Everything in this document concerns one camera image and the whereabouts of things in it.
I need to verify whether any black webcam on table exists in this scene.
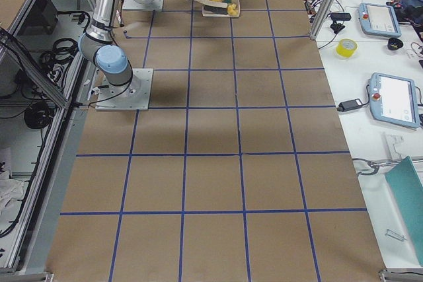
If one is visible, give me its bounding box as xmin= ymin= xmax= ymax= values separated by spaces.
xmin=330 ymin=13 xmax=351 ymax=34

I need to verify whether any yellow tape roll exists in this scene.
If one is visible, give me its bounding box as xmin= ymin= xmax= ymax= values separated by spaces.
xmin=336 ymin=38 xmax=358 ymax=58

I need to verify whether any wooden hand brush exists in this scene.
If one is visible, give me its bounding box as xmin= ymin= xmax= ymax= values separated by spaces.
xmin=191 ymin=0 xmax=228 ymax=9

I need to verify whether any metal control cabinet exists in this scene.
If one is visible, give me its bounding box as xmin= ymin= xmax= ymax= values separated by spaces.
xmin=1 ymin=0 xmax=95 ymax=281

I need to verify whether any cream crescent foam piece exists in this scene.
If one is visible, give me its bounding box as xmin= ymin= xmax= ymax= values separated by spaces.
xmin=227 ymin=3 xmax=239 ymax=17

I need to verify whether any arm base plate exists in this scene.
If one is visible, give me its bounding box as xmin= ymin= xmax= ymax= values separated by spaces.
xmin=95 ymin=68 xmax=153 ymax=111
xmin=122 ymin=0 xmax=164 ymax=11

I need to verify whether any lower teach pendant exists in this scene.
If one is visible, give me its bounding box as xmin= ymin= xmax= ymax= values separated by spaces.
xmin=369 ymin=73 xmax=420 ymax=129

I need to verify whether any teal folder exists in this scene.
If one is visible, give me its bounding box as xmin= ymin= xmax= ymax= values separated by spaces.
xmin=385 ymin=157 xmax=422 ymax=265

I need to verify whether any teach pendant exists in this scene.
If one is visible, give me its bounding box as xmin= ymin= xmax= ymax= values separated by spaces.
xmin=369 ymin=73 xmax=420 ymax=129
xmin=358 ymin=3 xmax=402 ymax=38

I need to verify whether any black power adapter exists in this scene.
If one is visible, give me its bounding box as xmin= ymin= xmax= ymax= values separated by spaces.
xmin=336 ymin=98 xmax=364 ymax=112

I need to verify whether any white crumpled cloth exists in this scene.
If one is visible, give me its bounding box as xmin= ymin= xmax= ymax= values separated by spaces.
xmin=0 ymin=148 xmax=24 ymax=217

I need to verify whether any upper teach pendant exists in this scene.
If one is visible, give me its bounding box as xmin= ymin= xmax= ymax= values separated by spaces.
xmin=358 ymin=3 xmax=402 ymax=38

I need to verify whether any cream plastic dustpan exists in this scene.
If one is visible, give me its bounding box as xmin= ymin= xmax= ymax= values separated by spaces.
xmin=198 ymin=0 xmax=241 ymax=18

